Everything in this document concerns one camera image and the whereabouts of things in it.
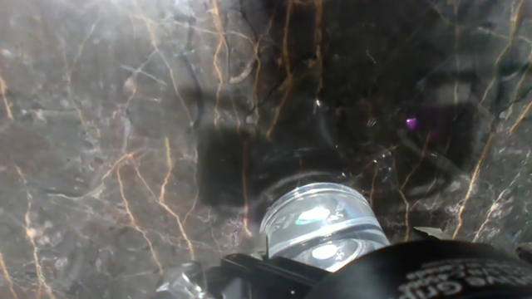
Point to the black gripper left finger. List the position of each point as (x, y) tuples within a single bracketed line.
[(274, 276)]

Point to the clear glass beaker with spout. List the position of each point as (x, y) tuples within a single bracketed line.
[(324, 224)]

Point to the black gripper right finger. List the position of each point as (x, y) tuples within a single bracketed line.
[(430, 233)]

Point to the dark marble pattern mat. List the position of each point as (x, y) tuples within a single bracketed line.
[(104, 145)]

